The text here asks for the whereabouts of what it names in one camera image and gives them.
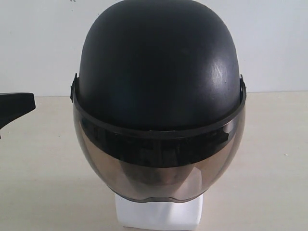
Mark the black helmet with tinted visor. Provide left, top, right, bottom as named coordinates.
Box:
left=71, top=0, right=246, bottom=203

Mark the white mannequin head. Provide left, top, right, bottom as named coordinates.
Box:
left=115, top=195, right=203, bottom=231

